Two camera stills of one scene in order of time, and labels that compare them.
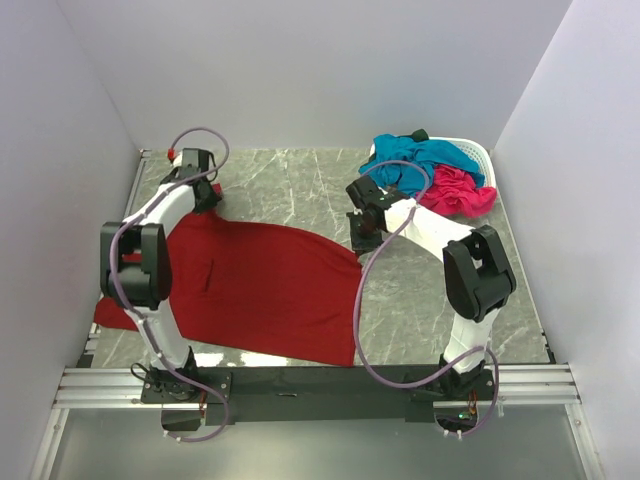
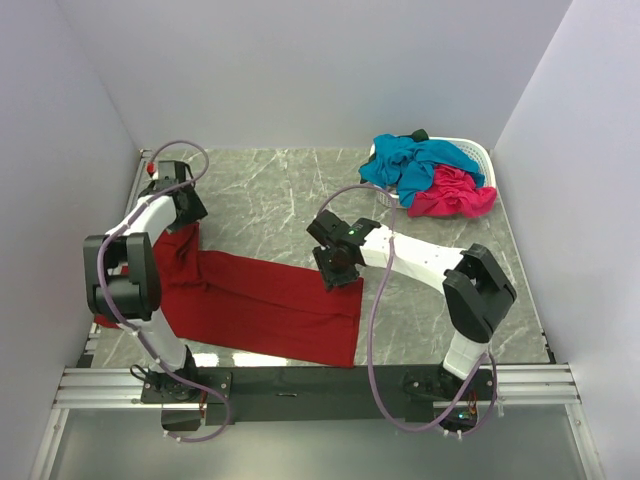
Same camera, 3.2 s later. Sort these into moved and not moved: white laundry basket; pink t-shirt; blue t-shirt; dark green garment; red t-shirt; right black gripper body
Moved: right black gripper body; red t-shirt
Not moved: dark green garment; white laundry basket; pink t-shirt; blue t-shirt
